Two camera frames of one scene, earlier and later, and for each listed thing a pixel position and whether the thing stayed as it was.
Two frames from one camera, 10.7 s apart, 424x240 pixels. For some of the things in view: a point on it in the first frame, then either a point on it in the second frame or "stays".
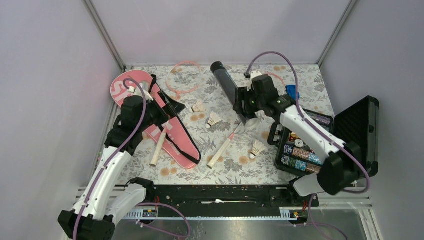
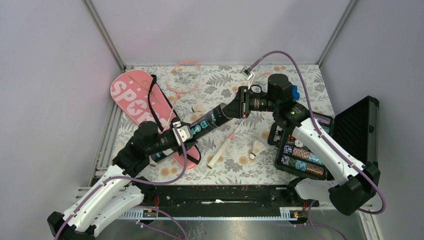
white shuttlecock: (199, 106) stays
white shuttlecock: (258, 147) stays
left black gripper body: (156, 114) → (165, 141)
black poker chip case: (358, 123) stays
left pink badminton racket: (182, 77) stays
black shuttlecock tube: (228, 83) → (218, 116)
